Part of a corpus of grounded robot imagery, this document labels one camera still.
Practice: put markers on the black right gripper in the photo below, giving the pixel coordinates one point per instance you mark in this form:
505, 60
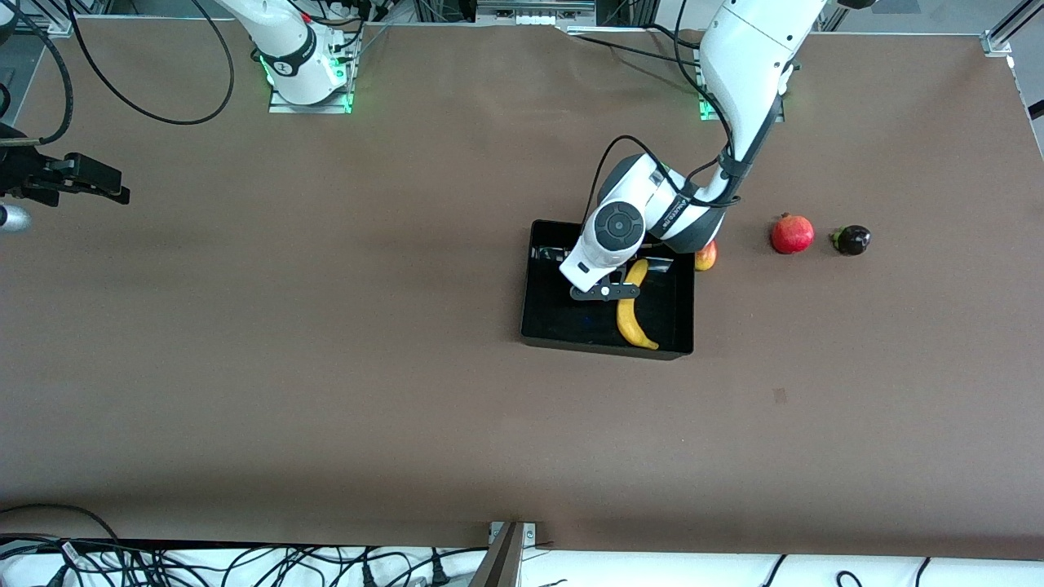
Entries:
33, 174

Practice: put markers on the black rectangular tray box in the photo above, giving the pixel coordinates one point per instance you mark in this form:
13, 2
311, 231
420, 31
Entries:
563, 322

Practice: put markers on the yellow banana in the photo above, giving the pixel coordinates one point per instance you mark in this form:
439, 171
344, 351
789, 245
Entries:
632, 326

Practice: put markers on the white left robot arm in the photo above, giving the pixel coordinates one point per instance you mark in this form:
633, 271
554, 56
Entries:
750, 57

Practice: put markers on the black power plug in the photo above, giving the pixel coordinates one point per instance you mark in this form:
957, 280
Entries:
364, 575
438, 572

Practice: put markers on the white flat strip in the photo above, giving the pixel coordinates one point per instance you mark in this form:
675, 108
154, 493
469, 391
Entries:
608, 30

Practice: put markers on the red yellow mango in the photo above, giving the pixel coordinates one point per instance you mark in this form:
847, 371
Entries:
706, 257

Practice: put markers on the red pomegranate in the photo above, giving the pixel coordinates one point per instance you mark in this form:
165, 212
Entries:
793, 234

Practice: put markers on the dark purple mangosteen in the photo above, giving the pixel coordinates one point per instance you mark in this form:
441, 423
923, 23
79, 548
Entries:
853, 240

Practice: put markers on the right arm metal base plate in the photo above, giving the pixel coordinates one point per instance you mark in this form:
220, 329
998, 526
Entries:
310, 108

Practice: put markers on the silver metal frame unit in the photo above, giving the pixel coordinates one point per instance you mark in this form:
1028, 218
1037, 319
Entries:
534, 10

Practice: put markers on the aluminium profile post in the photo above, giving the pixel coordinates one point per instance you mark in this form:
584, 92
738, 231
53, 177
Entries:
502, 562

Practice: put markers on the small metal corner bracket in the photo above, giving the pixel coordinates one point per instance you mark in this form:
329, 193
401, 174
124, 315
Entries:
530, 534

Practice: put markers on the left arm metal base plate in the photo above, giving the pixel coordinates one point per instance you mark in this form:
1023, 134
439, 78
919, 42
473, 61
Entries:
775, 116

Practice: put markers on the aluminium frame profile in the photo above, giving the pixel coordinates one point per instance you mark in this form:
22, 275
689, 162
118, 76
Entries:
999, 37

